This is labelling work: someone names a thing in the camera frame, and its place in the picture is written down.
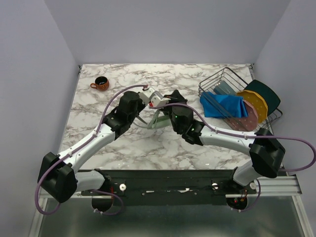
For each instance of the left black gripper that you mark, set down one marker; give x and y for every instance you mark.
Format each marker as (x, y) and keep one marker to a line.
(141, 104)

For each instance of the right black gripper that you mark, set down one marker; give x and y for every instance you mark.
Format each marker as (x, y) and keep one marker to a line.
(176, 98)

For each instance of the mint green headphones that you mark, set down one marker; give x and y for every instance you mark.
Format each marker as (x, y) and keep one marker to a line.
(157, 122)

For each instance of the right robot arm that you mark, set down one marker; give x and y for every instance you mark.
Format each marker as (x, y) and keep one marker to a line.
(266, 153)

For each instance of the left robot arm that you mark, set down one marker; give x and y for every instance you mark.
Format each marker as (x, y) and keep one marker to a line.
(59, 174)

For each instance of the blue cloth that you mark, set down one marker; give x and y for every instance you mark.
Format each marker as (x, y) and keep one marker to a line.
(223, 106)

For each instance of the orange black mug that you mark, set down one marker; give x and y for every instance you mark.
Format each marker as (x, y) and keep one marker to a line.
(101, 83)

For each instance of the grey blue container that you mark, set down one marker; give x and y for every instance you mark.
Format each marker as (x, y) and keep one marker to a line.
(222, 88)

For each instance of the pink dotted plate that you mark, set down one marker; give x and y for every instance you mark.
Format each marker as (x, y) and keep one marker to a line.
(248, 123)

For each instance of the yellow dotted plate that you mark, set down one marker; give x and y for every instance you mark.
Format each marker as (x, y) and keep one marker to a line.
(257, 101)

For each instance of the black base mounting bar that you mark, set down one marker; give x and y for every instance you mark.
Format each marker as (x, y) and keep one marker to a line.
(173, 187)

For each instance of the dark green plate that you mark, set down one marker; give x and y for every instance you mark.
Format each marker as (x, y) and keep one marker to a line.
(271, 98)

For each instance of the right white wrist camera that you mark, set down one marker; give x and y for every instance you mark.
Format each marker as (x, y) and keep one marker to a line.
(157, 100)

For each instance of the black wire dish rack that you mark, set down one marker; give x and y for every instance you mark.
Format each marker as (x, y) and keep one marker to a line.
(237, 83)

